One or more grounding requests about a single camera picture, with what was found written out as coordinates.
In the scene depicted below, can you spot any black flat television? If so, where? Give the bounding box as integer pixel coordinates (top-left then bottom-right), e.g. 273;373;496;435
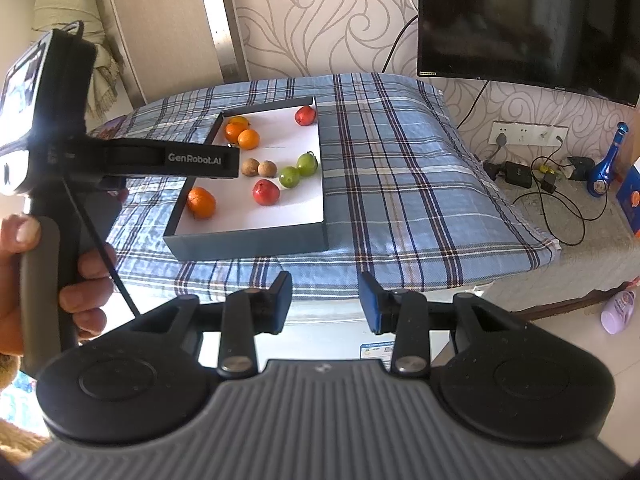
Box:
416;0;640;107

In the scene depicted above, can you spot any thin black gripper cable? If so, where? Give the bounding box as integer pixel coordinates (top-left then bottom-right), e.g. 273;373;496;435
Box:
60;177;142;320

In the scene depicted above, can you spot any blue glass bottle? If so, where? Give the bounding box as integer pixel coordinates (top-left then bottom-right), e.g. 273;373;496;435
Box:
587;121;630;198

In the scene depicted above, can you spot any purple plastic bottle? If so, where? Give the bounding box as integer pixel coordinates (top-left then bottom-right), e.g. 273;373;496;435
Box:
600;287;638;336

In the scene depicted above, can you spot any brown fuzzy object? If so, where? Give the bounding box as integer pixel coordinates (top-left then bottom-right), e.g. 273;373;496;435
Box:
0;352;53;468

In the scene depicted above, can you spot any white wall socket panel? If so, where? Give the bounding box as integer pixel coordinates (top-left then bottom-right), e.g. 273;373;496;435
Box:
488;120;570;147

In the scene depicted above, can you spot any person's left hand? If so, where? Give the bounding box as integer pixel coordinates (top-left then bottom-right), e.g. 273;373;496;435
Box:
0;214;118;358

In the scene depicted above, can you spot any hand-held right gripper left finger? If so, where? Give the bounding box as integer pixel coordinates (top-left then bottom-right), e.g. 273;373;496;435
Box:
131;270;293;378

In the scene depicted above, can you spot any black television cable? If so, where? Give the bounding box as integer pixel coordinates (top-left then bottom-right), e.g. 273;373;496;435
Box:
381;14;420;75

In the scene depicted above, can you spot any black angular device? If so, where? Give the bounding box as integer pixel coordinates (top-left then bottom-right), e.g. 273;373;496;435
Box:
567;156;596;181

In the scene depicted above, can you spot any black power adapter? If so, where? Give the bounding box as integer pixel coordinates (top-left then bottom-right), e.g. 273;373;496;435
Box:
502;161;535;188

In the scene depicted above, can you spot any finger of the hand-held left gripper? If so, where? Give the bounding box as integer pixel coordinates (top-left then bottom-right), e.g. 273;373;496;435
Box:
162;144;241;180

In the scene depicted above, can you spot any blue cardboard box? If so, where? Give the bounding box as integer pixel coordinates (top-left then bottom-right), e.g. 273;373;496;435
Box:
616;157;640;238

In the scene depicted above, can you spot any dark grey box white inside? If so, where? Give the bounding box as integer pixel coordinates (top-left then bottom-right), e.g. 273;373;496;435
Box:
164;96;330;262

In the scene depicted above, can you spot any black power cable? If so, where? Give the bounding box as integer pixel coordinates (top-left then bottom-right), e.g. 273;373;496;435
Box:
456;79;490;130

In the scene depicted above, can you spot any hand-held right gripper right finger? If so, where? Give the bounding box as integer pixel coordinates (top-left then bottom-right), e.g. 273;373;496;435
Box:
359;271;528;378

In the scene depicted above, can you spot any blue plaid cloth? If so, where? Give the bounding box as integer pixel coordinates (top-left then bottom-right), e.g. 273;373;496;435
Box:
85;72;561;303

